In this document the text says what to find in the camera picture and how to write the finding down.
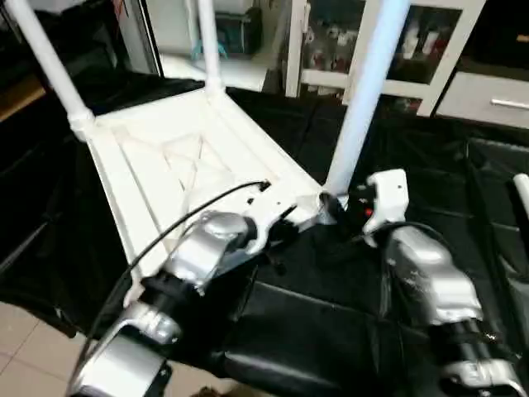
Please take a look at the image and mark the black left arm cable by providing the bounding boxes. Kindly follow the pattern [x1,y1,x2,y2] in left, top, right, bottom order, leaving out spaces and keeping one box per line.
[66,180,272,394]

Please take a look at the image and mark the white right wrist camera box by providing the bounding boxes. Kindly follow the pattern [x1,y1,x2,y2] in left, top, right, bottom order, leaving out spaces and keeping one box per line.
[361,169,411,246]

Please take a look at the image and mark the white glass door cabinet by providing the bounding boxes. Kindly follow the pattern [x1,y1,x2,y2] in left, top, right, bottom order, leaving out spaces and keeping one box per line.
[284,0,488,117]

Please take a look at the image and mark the white plastic table top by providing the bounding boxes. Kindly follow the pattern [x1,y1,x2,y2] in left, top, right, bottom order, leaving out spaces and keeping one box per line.
[81,86,333,286]

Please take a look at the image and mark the black table mat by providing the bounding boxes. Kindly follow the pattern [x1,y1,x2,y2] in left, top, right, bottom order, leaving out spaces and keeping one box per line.
[0,70,529,397]

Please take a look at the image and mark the white drawer unit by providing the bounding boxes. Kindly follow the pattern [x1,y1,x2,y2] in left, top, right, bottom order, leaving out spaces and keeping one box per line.
[435,70,529,132]

